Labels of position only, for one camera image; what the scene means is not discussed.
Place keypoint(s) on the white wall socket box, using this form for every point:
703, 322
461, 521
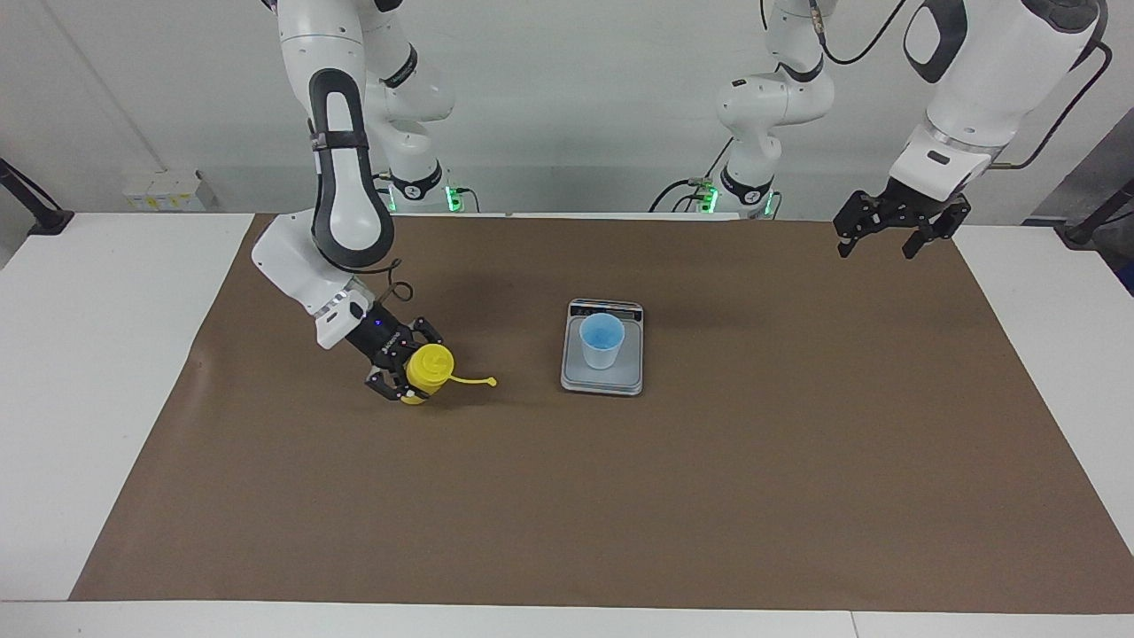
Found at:
164, 190

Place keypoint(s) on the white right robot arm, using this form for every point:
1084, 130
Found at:
292, 266

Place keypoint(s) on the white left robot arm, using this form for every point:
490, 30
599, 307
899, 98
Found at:
992, 80

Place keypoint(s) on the black clamp stand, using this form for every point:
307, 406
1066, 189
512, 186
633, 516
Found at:
49, 220
1081, 232

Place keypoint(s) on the light blue plastic cup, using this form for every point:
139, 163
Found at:
602, 350

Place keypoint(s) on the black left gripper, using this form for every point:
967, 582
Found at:
908, 211

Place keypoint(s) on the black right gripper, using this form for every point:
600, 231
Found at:
381, 341

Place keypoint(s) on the brown paper table mat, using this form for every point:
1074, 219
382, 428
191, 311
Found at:
567, 496

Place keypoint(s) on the yellow squeeze bottle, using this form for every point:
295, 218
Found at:
431, 365

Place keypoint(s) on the silver digital kitchen scale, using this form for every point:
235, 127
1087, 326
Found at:
620, 379

